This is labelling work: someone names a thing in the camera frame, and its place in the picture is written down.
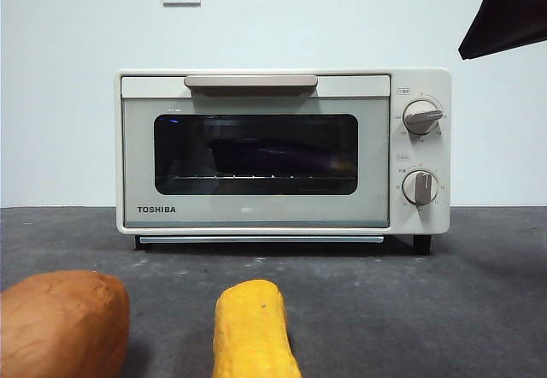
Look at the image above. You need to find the cream temperature knob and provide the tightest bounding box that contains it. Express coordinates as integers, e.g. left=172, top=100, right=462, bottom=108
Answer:
left=403, top=99, right=444, bottom=136

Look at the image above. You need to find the glass oven door beige handle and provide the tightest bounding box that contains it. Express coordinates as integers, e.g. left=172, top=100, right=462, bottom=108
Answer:
left=121, top=74, right=391, bottom=229

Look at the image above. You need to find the grey metal crumb tray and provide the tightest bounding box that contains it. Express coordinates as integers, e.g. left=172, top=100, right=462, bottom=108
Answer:
left=138, top=235, right=385, bottom=245

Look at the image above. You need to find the yellow corn cob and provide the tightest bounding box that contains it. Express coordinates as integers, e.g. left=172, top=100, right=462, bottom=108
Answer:
left=212, top=279, right=303, bottom=378

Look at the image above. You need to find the brown sweet potato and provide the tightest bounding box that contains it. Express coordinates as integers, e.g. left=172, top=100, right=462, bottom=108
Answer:
left=0, top=269, right=131, bottom=378

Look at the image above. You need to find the cream timer knob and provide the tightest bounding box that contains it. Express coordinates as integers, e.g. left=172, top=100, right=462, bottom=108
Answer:
left=403, top=169, right=439, bottom=206

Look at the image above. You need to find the metal wire oven rack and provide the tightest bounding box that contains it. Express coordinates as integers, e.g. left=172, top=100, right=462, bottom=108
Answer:
left=170, top=174, right=358, bottom=181

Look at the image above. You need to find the cream Toshiba toaster oven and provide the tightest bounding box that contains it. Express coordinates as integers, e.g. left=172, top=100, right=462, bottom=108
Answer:
left=114, top=68, right=453, bottom=254

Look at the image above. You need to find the purple eggplant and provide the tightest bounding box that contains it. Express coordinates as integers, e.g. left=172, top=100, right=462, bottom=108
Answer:
left=211, top=138, right=356, bottom=174

